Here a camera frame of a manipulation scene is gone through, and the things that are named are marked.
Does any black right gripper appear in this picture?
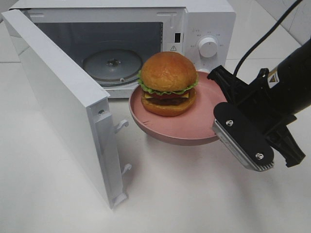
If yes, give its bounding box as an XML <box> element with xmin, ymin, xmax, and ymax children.
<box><xmin>207</xmin><ymin>66</ymin><xmax>306</xmax><ymax>167</ymax></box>

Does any pink round plate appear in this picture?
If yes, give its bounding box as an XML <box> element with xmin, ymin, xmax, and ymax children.
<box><xmin>129</xmin><ymin>72</ymin><xmax>226</xmax><ymax>146</ymax></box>

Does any burger with lettuce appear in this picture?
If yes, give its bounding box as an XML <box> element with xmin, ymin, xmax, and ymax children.
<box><xmin>138</xmin><ymin>51</ymin><xmax>199</xmax><ymax>117</ymax></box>

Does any white microwave door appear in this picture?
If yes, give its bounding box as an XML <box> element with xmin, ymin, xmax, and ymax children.
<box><xmin>3</xmin><ymin>10</ymin><xmax>131</xmax><ymax>208</ymax></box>

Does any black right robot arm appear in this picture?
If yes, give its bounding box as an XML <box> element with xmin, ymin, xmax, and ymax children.
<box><xmin>208</xmin><ymin>42</ymin><xmax>311</xmax><ymax>172</ymax></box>

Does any upper white microwave knob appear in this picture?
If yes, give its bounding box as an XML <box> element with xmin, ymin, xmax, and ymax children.
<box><xmin>198</xmin><ymin>36</ymin><xmax>218</xmax><ymax>58</ymax></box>

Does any white microwave oven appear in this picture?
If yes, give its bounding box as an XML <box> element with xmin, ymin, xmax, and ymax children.
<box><xmin>8</xmin><ymin>0</ymin><xmax>236</xmax><ymax>98</ymax></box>

